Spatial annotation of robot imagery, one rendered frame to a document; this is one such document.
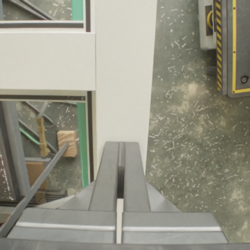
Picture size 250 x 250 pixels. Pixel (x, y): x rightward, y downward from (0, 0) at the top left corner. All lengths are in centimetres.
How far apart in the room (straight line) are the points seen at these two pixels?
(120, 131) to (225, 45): 75
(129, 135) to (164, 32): 99
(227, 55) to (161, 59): 38
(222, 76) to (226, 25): 19
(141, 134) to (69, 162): 115
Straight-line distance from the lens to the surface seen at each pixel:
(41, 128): 95
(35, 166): 101
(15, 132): 65
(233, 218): 176
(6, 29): 24
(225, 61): 86
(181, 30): 114
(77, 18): 22
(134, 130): 15
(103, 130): 15
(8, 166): 68
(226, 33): 86
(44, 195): 105
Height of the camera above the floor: 108
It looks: 72 degrees down
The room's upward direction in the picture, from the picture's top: 180 degrees clockwise
